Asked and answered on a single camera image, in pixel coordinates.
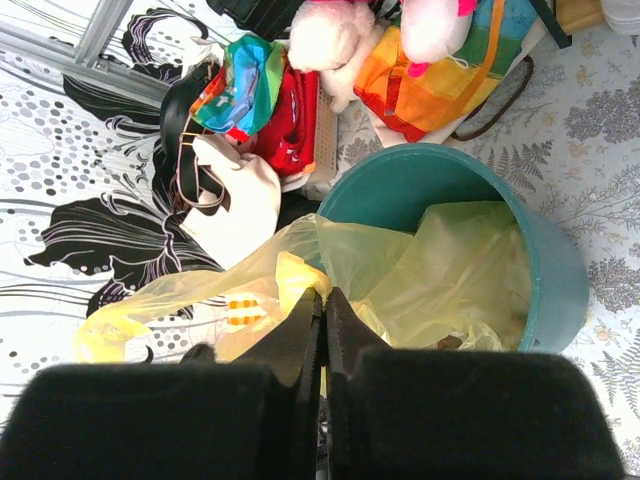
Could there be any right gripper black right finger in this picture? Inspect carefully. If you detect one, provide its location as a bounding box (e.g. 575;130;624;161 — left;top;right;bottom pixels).
326;290;625;479

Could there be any yellow plastic trash bag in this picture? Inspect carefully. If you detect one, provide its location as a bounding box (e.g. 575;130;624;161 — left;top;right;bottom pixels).
73;201;532;363

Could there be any red cloth garment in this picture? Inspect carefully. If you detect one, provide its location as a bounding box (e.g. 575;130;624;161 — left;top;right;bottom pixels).
224;66;319;177

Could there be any black leather handbag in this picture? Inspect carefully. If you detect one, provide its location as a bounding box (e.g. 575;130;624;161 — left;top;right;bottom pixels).
206;0;303;41

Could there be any pink white plush doll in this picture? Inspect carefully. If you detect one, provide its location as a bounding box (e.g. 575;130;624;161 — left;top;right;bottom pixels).
400;0;478;78

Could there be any colorful scarf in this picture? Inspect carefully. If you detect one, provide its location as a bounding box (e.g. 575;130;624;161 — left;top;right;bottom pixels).
190;34;287;136

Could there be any blue plastic trash bin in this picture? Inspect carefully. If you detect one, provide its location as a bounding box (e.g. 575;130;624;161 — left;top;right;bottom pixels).
318;143;589;354

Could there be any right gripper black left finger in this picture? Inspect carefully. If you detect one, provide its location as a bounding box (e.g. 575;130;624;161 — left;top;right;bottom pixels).
1;290;322;479

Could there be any black hat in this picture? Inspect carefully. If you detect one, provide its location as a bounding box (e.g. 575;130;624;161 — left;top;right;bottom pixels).
160;62;219;160

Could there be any cream canvas tote bag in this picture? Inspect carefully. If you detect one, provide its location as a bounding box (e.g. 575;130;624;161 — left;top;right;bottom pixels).
180;134;281;270

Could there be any cream plastic basket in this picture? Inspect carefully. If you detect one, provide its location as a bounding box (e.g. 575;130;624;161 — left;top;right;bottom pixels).
281;77;338;192

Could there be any orange checkered towel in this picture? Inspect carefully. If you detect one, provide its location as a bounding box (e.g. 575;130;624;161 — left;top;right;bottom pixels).
225;293;266;327

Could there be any white plush bear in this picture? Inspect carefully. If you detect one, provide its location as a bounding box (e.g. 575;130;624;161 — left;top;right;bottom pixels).
288;1;384;114

